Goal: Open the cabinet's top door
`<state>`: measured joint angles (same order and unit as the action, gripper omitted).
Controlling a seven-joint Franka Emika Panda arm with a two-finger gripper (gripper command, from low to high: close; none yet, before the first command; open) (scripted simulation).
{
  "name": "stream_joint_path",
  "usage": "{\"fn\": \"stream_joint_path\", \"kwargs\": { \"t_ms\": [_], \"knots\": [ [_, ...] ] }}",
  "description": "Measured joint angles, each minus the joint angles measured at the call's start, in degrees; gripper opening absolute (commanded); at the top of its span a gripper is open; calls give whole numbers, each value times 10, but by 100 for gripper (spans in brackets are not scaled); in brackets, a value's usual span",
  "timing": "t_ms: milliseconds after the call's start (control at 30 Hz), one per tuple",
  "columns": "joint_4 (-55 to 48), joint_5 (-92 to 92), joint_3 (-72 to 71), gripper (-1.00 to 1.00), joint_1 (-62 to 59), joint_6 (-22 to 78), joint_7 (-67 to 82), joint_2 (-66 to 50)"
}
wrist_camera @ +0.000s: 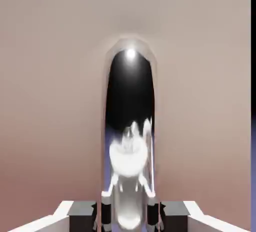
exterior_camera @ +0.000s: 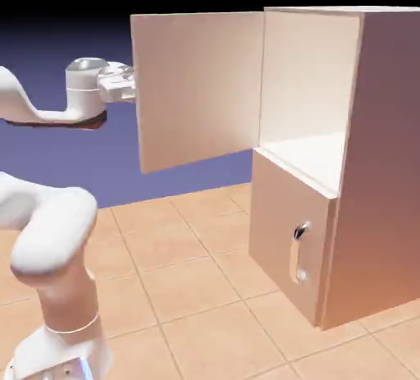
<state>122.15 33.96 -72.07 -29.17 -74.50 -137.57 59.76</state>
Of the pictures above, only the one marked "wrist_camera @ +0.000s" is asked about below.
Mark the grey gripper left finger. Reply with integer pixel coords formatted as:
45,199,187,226
7,200,98,232

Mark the pale painted cabinet door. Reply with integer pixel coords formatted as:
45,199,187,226
0,0,252,232

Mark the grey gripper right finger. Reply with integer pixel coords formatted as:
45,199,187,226
159,200,249,232

